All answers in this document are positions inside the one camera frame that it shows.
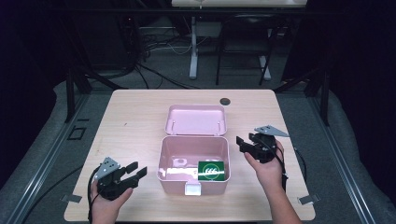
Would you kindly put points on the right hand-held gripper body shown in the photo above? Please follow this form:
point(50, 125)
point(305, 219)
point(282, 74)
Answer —
point(264, 149)

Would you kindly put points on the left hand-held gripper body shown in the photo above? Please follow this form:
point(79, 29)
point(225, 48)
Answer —
point(110, 186)

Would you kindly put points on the green packet with white circle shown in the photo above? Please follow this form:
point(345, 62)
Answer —
point(211, 170)

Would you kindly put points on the pink storage box with lid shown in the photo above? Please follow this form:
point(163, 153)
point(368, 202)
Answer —
point(193, 149)

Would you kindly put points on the person's left hand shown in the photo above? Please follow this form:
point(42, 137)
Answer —
point(107, 208)

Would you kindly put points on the person's right hand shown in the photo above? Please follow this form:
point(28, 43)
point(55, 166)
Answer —
point(270, 174)

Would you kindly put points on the dark round table grommet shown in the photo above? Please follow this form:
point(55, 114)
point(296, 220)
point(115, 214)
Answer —
point(224, 101)

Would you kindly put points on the white desk leg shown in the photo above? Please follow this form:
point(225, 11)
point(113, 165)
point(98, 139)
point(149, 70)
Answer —
point(265, 68)
point(193, 53)

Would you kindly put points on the black metal stand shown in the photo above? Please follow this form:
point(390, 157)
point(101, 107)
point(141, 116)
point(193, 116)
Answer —
point(70, 93)
point(325, 96)

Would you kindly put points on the black chair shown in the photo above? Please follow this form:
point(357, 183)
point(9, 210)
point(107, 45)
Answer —
point(246, 21)

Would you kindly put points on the dark curtain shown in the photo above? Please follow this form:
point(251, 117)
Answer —
point(28, 77)
point(361, 77)

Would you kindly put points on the grey metal table bracket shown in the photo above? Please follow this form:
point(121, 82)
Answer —
point(308, 199)
point(72, 198)

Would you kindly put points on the aluminium floor rail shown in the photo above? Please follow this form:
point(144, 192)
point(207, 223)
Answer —
point(46, 158)
point(341, 161)

